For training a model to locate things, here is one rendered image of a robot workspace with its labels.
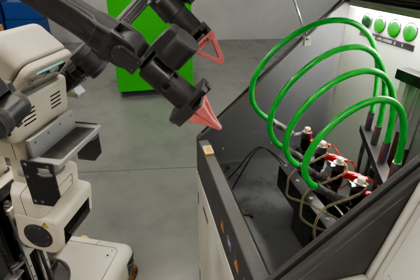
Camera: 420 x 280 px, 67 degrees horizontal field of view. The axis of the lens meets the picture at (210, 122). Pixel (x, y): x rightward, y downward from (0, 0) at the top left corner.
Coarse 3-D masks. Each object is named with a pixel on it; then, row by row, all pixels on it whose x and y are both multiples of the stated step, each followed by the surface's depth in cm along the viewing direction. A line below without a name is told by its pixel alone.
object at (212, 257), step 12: (204, 192) 119; (204, 204) 120; (204, 216) 123; (204, 228) 126; (216, 228) 103; (204, 240) 129; (216, 240) 104; (204, 252) 133; (216, 252) 106; (204, 264) 136; (216, 264) 108; (228, 264) 90; (204, 276) 140; (216, 276) 110; (228, 276) 91
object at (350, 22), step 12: (312, 24) 77; (324, 24) 77; (360, 24) 79; (288, 36) 77; (372, 36) 82; (276, 48) 77; (372, 48) 84; (264, 60) 78; (252, 84) 80; (252, 96) 81; (372, 96) 91; (372, 108) 92
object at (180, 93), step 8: (176, 72) 64; (176, 80) 63; (184, 80) 65; (168, 88) 63; (176, 88) 63; (184, 88) 64; (192, 88) 65; (200, 88) 63; (168, 96) 64; (176, 96) 64; (184, 96) 64; (192, 96) 63; (200, 96) 64; (176, 104) 65; (184, 104) 64; (192, 104) 66; (176, 112) 65
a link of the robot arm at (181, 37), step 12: (168, 36) 58; (180, 36) 58; (120, 48) 58; (156, 48) 60; (168, 48) 59; (180, 48) 58; (192, 48) 59; (120, 60) 59; (132, 60) 59; (168, 60) 60; (180, 60) 60; (132, 72) 61
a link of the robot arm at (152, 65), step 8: (152, 56) 62; (144, 64) 63; (152, 64) 61; (160, 64) 62; (144, 72) 62; (152, 72) 62; (160, 72) 62; (168, 72) 63; (144, 80) 64; (152, 80) 62; (160, 80) 62; (168, 80) 64; (160, 88) 63
